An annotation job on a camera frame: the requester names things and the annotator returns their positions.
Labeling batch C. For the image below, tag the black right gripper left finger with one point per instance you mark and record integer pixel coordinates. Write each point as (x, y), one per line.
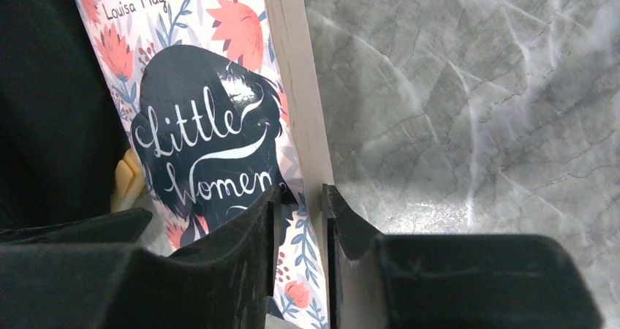
(92, 274)

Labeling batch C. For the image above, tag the black student backpack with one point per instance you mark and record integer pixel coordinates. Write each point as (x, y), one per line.
(61, 137)

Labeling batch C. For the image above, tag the yellow highlighter pen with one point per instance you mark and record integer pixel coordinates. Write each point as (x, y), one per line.
(129, 182)

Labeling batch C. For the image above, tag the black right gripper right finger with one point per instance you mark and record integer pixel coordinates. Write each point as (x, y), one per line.
(379, 280)

